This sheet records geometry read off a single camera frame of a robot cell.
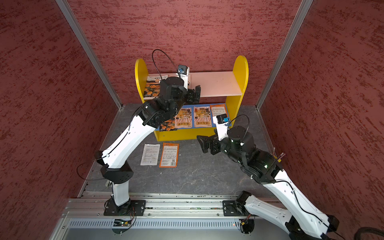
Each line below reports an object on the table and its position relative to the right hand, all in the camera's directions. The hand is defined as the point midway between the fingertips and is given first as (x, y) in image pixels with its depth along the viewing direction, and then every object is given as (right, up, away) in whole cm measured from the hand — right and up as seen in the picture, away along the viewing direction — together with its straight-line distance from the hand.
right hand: (206, 137), depth 62 cm
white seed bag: (-34, -15, +31) cm, 48 cm away
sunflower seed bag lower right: (0, +10, +33) cm, 34 cm away
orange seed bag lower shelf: (+11, +14, +38) cm, 42 cm away
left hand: (-8, +22, +2) cm, 23 cm away
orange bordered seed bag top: (-22, -17, +30) cm, 41 cm away
